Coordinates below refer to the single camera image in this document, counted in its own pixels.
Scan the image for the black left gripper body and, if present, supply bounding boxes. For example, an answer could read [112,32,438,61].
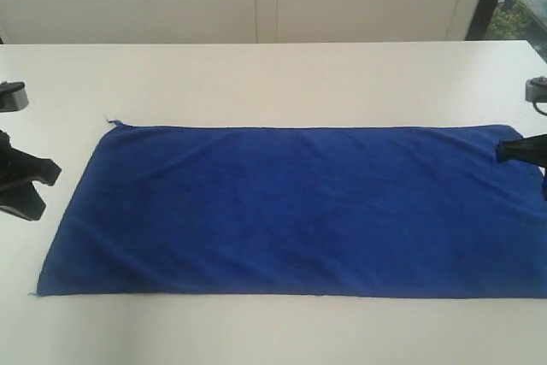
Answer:
[1,131,25,191]

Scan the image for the blue terry towel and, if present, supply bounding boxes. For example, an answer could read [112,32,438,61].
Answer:
[36,121,546,299]

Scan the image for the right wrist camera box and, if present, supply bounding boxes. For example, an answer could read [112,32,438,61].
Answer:
[525,76,547,103]

